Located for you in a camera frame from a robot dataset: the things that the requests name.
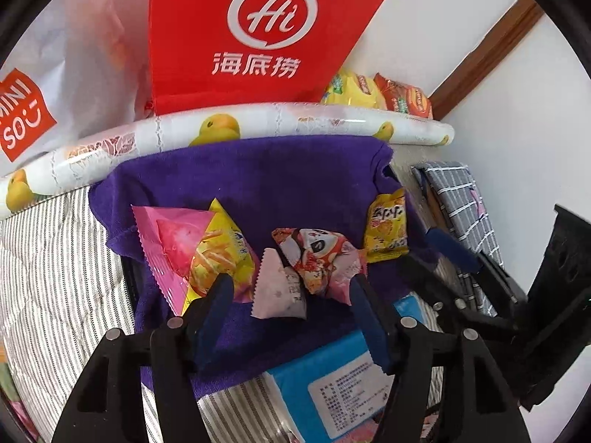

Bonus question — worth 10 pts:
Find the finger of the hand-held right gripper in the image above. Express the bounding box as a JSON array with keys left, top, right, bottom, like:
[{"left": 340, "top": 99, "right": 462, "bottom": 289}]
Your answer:
[
  {"left": 425, "top": 228, "right": 527, "bottom": 305},
  {"left": 399, "top": 254, "right": 518, "bottom": 333}
]

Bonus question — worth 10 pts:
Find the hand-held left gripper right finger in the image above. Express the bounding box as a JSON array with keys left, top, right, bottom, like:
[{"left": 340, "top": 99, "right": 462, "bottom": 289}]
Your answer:
[{"left": 348, "top": 273, "right": 532, "bottom": 443}]

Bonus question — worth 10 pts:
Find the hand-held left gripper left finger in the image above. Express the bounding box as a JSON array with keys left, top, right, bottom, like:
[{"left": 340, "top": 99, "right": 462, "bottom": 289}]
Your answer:
[{"left": 51, "top": 272, "right": 236, "bottom": 443}]

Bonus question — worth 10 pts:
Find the yellow small snack packet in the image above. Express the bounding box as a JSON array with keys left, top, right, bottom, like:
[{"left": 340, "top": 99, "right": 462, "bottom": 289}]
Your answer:
[{"left": 363, "top": 188, "right": 409, "bottom": 264}]

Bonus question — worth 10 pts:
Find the white pink small snack packet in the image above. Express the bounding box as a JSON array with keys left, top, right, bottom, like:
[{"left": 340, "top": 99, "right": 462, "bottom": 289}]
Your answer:
[{"left": 250, "top": 248, "right": 308, "bottom": 320}]

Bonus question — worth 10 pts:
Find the pink yellow triangular snack packet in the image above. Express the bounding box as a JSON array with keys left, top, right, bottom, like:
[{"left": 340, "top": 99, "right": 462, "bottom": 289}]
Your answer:
[{"left": 131, "top": 198, "right": 259, "bottom": 315}]

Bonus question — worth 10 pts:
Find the red white cartoon snack packet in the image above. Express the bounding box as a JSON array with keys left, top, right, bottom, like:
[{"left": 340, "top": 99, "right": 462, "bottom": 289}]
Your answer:
[{"left": 271, "top": 227, "right": 368, "bottom": 305}]

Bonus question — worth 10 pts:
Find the grey checked folded cloth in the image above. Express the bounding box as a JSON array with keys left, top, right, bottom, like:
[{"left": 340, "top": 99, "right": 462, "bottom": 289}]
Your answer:
[{"left": 411, "top": 161, "right": 504, "bottom": 317}]

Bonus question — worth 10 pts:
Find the blue tissue box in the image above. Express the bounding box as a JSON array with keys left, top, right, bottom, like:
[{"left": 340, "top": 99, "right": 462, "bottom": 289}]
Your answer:
[{"left": 263, "top": 293, "right": 432, "bottom": 443}]

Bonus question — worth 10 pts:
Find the purple towel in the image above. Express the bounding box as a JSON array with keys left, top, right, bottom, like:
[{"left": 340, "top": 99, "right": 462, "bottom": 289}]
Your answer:
[{"left": 88, "top": 136, "right": 444, "bottom": 400}]

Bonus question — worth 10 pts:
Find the red chips bag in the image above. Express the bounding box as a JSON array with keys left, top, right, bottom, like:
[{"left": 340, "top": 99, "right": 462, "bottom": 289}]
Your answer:
[{"left": 373, "top": 72, "right": 433, "bottom": 119}]

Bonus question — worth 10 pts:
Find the fruit print paper roll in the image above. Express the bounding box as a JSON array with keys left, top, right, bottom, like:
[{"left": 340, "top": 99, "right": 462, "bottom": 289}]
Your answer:
[{"left": 0, "top": 100, "right": 455, "bottom": 220}]

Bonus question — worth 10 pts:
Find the yellow chips bag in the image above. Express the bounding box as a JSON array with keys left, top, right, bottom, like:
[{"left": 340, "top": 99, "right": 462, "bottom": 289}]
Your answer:
[{"left": 321, "top": 68, "right": 386, "bottom": 110}]

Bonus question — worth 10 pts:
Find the red paper bag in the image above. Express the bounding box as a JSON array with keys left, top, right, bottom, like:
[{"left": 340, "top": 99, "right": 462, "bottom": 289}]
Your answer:
[{"left": 145, "top": 0, "right": 407, "bottom": 116}]

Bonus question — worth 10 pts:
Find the white plastic shopping bag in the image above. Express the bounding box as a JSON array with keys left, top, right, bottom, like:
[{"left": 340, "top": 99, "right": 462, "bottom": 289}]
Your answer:
[{"left": 0, "top": 0, "right": 158, "bottom": 176}]

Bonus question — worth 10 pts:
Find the brown wooden door frame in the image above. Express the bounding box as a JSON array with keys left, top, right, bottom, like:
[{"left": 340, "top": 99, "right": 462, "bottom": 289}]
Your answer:
[{"left": 431, "top": 0, "right": 546, "bottom": 121}]

